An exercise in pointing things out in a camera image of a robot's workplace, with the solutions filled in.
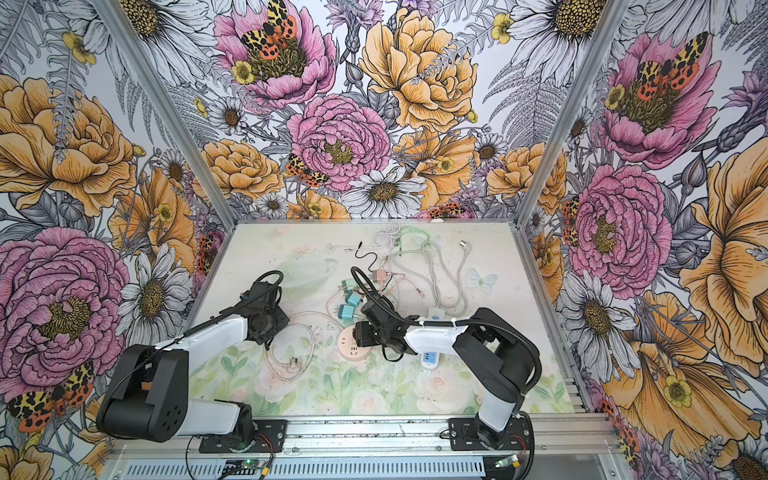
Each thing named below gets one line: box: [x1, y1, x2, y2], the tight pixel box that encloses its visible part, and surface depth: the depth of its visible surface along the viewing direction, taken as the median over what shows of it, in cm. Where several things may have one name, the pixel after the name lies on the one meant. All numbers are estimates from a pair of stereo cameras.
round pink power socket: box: [337, 326, 373, 361], surface depth 89 cm
